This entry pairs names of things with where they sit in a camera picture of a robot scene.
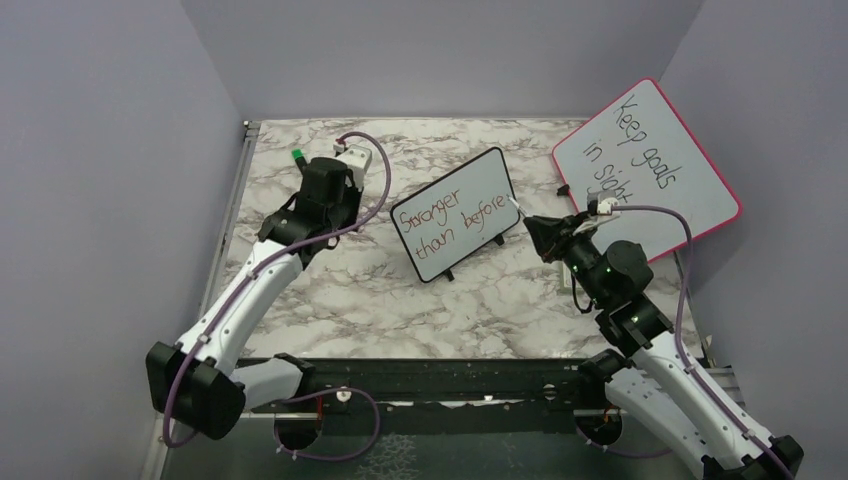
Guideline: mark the white whiteboard eraser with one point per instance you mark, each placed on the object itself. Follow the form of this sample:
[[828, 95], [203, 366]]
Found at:
[[566, 277]]

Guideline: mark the green highlighter pen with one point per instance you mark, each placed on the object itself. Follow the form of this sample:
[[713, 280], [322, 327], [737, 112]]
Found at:
[[299, 158]]

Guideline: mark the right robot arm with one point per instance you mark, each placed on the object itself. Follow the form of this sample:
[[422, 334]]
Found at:
[[648, 372]]

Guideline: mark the black framed small whiteboard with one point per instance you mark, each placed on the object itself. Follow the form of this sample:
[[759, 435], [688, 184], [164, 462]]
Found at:
[[454, 216]]

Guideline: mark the aluminium frame rail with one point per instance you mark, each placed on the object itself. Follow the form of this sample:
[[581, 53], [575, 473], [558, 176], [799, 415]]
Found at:
[[164, 425]]

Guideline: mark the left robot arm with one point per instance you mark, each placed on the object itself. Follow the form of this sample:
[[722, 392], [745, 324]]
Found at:
[[265, 298]]

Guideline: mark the red whiteboard marker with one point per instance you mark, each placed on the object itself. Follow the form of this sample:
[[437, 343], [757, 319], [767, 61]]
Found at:
[[521, 211]]

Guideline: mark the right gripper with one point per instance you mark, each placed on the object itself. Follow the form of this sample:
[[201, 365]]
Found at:
[[545, 231]]

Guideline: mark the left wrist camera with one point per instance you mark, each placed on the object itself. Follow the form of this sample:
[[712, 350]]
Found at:
[[357, 158]]

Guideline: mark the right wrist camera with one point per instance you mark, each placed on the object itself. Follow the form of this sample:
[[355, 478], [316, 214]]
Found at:
[[600, 210]]

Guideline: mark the pink framed written whiteboard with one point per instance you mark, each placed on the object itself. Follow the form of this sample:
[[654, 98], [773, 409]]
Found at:
[[639, 148]]

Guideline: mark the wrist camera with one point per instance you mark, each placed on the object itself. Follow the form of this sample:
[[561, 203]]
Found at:
[[357, 158], [600, 210]]

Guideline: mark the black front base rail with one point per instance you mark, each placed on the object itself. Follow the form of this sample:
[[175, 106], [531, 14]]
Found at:
[[405, 396]]

